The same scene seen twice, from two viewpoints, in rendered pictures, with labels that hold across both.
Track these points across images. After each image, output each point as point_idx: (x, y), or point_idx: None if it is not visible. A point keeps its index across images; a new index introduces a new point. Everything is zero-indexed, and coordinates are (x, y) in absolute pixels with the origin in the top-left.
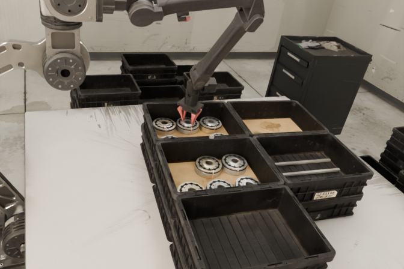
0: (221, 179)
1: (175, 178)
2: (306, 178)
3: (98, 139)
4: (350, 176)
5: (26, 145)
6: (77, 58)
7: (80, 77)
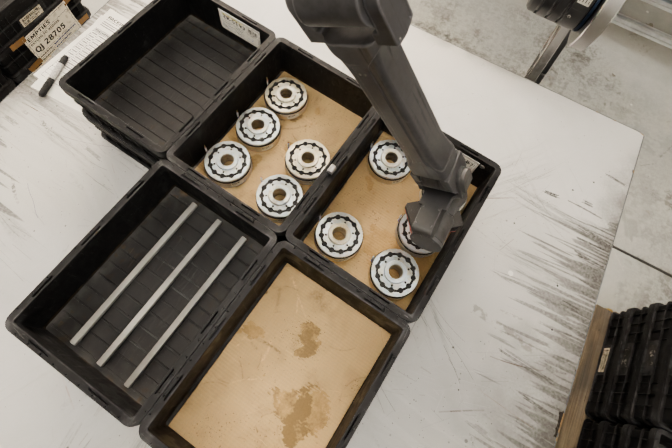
0: (268, 140)
1: (329, 116)
2: (155, 279)
3: (515, 169)
4: (55, 268)
5: (550, 92)
6: None
7: None
